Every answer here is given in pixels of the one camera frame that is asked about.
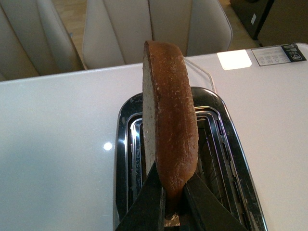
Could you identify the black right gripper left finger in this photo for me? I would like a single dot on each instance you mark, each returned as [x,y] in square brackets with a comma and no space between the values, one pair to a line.
[148,211]

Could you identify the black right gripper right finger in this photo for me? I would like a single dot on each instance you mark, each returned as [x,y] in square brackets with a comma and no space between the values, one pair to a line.
[205,212]

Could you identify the brown bread slice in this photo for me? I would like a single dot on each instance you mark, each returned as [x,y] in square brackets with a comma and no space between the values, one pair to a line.
[169,119]

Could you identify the silver two-slot toaster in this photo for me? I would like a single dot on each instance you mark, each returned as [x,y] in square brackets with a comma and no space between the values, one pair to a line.
[221,164]

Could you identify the black label sticker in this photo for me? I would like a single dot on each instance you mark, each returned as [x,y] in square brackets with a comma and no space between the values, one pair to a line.
[287,53]

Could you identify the beige right chair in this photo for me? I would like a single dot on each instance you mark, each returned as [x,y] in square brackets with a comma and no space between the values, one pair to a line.
[115,30]

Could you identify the beige chair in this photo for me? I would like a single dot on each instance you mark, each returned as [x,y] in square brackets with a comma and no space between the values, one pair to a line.
[34,41]
[115,30]

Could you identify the dark washing machine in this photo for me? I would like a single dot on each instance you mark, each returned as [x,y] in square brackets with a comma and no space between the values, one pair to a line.
[252,14]

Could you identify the beige left chair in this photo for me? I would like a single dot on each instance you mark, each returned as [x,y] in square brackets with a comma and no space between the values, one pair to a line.
[34,41]

